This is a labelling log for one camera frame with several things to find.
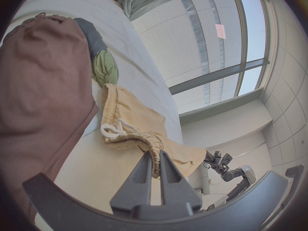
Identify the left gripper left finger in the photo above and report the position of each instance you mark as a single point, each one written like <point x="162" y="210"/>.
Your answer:
<point x="134" y="189"/>

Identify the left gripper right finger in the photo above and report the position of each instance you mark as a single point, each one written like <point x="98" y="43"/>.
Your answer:
<point x="178" y="189"/>

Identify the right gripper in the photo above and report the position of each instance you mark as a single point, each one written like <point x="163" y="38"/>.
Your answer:
<point x="211" y="158"/>

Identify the tan shorts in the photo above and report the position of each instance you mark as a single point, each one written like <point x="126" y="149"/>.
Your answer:
<point x="144" y="119"/>

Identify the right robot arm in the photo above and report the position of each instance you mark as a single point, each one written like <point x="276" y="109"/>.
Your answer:
<point x="232" y="174"/>

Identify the white garment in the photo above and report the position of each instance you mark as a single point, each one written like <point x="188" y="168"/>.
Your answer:
<point x="95" y="119"/>

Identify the window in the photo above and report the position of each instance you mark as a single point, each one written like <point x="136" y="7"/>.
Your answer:
<point x="180" y="44"/>

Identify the green garment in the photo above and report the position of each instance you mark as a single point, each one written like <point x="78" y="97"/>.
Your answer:
<point x="104" y="67"/>

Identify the brown shorts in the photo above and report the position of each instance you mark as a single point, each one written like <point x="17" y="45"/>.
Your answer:
<point x="43" y="92"/>

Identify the black garment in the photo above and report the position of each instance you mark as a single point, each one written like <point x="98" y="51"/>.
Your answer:
<point x="92" y="36"/>

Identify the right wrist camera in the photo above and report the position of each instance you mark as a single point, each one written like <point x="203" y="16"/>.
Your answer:
<point x="217" y="153"/>

